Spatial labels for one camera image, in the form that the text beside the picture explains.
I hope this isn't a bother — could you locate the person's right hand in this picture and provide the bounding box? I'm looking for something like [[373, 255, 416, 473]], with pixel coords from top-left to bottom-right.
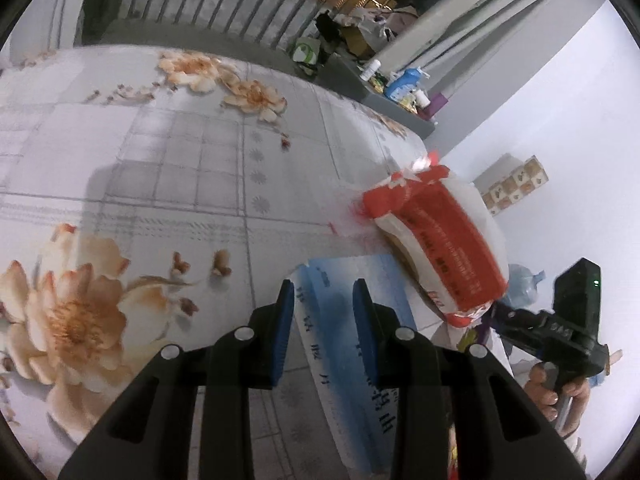
[[524, 363, 590, 437]]

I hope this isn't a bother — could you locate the patterned cardboard box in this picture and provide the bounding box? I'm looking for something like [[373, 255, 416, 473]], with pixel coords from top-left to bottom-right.
[[473, 154, 549, 217]]

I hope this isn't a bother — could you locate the red white snack bag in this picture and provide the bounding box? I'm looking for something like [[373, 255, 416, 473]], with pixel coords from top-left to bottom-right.
[[352, 153, 509, 328]]

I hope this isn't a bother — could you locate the blue detergent bottle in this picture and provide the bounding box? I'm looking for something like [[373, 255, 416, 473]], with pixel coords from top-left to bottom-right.
[[383, 67, 430, 103]]

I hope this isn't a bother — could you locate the empty water jug on floor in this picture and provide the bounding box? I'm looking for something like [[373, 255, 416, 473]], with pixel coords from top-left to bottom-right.
[[500, 263, 546, 309]]

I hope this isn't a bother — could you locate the grey side table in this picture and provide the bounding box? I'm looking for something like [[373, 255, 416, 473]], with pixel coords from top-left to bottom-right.
[[312, 52, 435, 140]]

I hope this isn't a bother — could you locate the purple cup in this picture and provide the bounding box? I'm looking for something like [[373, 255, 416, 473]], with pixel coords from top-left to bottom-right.
[[421, 92, 448, 120]]

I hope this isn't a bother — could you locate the white small bottle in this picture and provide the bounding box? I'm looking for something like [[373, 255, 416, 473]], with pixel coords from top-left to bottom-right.
[[359, 58, 381, 81]]

